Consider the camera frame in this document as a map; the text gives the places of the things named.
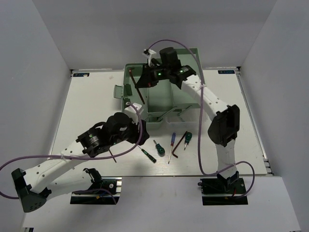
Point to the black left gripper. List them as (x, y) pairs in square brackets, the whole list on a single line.
[(145, 134)]

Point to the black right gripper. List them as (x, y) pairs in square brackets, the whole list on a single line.
[(147, 79)]

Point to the stubby green flathead screwdriver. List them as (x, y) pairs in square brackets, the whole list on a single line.
[(159, 148)]

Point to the thin black green precision screwdriver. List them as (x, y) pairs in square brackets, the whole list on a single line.
[(150, 157)]

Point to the blue red handled screwdriver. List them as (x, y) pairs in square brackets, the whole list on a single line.
[(171, 145)]

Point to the green toolbox with clear lid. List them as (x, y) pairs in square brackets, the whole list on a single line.
[(164, 103)]

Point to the stubby green phillips screwdriver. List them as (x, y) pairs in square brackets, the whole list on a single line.
[(187, 139)]

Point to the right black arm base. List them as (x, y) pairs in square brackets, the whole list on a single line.
[(214, 193)]

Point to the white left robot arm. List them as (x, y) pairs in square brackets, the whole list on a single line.
[(37, 185)]

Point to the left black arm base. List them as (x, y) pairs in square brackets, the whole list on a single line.
[(102, 191)]

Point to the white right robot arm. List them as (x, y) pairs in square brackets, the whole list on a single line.
[(225, 119)]

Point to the blue label sticker left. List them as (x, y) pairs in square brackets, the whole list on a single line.
[(81, 74)]

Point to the blue label sticker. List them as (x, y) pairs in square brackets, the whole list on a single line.
[(81, 74), (226, 71)]

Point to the blue label sticker right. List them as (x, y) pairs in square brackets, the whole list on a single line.
[(226, 71)]

